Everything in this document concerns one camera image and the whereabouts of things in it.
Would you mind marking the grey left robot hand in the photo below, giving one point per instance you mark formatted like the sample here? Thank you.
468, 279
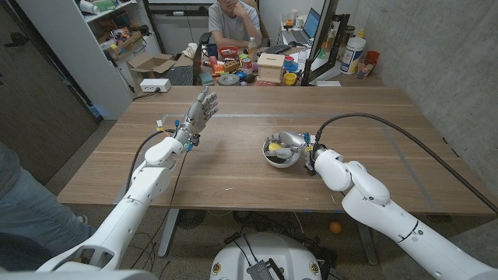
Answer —
196, 114

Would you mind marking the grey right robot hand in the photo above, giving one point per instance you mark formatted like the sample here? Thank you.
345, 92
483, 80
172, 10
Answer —
295, 142

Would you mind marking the yellow button with black base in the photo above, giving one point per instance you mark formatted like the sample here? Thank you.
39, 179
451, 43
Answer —
274, 146

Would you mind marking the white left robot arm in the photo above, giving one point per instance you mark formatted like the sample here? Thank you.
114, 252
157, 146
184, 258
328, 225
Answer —
128, 210

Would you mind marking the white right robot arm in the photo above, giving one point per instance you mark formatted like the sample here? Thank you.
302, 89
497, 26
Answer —
369, 194

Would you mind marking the white ceramic bowl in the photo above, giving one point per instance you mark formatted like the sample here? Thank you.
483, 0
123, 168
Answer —
281, 165

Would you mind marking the red bowl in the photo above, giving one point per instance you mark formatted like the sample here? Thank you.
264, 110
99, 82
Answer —
228, 51

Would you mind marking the black laptop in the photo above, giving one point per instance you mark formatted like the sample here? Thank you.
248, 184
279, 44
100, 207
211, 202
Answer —
181, 75

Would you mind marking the white power box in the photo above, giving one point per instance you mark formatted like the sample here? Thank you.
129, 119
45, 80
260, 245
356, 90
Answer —
155, 85

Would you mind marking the yellow cup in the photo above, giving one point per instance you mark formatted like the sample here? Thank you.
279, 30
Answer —
290, 79

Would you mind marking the dark blue mug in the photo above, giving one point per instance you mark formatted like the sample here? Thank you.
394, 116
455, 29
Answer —
211, 50

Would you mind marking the open empty cardboard box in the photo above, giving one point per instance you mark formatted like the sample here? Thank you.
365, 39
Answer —
149, 63

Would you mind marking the red can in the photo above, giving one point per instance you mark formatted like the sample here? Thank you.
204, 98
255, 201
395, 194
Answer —
246, 63

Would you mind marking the light wooden box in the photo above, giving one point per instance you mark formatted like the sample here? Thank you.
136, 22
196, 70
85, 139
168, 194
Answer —
270, 68

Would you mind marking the clear bottle with yellow label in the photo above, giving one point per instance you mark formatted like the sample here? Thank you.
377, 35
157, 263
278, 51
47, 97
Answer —
252, 48

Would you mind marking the orange ball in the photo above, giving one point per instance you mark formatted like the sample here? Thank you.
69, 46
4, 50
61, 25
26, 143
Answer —
335, 227

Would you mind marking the black keyboard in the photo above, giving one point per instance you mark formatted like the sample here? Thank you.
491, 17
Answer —
277, 49

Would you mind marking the seated person in grey shirt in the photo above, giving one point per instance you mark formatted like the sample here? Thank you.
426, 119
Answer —
231, 23

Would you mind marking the cardboard box filled with items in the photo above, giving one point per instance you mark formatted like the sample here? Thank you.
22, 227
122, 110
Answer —
126, 44

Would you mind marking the clear glass with small items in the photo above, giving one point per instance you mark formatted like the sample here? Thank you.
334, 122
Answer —
365, 69

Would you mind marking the white canister with blue label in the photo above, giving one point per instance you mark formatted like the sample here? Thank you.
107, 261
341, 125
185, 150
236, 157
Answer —
352, 54

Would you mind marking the black round floor fan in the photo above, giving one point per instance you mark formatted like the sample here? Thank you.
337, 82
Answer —
190, 218

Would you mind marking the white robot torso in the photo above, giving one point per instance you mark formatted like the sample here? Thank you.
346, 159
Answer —
268, 249

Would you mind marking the red cup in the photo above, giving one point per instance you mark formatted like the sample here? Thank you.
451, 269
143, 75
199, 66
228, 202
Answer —
372, 56

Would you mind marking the large flat monitor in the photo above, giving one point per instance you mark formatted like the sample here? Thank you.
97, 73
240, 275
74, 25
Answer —
325, 27

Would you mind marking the silver laptop with blue screen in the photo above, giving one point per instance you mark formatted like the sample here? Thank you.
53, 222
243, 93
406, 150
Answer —
311, 23

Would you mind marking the grey table leg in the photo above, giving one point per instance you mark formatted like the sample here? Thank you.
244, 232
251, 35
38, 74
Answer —
168, 233
365, 241

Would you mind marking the black grey torso module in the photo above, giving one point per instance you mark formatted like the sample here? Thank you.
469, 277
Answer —
261, 271

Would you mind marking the white shelf unit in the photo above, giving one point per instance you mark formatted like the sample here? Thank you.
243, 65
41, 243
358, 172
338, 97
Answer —
70, 50

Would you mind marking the white roll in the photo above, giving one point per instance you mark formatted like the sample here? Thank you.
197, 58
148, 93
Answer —
88, 6

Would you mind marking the standing person in blue jeans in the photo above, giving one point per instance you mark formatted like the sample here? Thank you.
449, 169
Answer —
31, 214

